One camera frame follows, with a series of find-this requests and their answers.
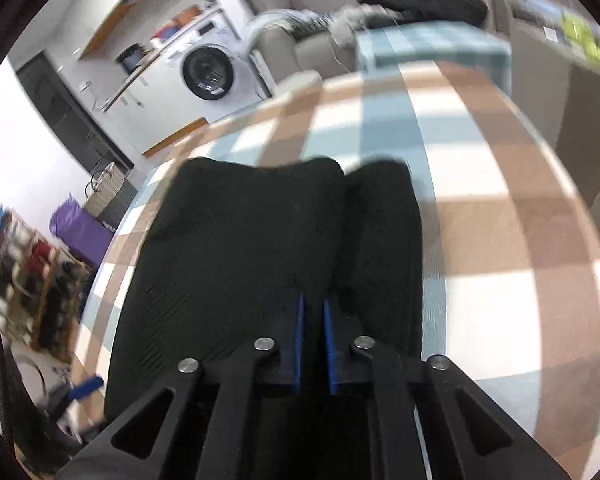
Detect black pot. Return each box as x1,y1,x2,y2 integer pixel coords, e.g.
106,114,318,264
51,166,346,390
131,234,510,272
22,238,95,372
116,42,146,75

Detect black white patterned cushion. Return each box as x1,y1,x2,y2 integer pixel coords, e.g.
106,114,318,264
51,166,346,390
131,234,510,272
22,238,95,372
290,12,331,36

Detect checked blue side table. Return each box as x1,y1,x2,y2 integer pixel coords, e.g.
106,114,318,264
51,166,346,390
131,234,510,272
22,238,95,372
355,22,513,96

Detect green toy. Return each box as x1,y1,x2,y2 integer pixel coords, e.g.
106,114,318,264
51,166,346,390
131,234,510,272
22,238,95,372
560,12,600,66

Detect black sweater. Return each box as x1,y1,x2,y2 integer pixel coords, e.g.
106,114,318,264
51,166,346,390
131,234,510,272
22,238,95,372
102,156,426,426

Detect woven laundry basket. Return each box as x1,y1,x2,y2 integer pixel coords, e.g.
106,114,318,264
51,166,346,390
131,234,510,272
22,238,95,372
84,161,136,226

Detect light grey blanket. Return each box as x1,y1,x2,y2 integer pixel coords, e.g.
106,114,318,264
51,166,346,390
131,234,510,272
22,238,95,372
242,9,301,53

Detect white upper cabinet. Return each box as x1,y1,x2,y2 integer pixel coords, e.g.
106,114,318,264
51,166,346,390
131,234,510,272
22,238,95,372
77,0,201,61

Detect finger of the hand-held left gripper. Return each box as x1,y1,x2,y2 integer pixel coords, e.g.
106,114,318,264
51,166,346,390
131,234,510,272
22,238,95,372
66,376,106,405

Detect red box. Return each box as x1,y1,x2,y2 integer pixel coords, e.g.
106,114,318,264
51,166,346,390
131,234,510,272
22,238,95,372
150,5,201,43

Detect grey clothes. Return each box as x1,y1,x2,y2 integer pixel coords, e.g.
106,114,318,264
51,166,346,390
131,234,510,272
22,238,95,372
330,5,376,36

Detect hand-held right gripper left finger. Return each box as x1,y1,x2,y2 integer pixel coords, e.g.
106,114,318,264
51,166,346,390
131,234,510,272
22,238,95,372
65,290,306,480

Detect beige low cabinet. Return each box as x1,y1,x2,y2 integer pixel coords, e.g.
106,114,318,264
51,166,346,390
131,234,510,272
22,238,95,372
510,5,600,201

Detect beige sofa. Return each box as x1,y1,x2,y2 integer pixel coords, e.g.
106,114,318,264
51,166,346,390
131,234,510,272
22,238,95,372
252,10,361,91

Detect purple bag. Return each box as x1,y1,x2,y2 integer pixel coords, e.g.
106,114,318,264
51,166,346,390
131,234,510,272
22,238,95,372
49,197,116,268

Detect white washing machine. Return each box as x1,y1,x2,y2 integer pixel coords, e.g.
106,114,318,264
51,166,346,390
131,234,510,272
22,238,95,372
152,7,268,116

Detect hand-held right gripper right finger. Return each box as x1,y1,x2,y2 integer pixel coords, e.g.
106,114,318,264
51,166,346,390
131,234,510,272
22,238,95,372
322,297,573,480

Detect plaid tablecloth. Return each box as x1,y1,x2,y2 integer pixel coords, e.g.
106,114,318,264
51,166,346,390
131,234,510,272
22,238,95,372
72,57,600,466

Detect wooden shoe rack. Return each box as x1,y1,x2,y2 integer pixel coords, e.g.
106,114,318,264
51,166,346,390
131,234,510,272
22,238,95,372
0,205,93,366

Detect white base cabinet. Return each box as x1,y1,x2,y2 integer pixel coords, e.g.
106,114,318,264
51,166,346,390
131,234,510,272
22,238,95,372
100,65,191,146

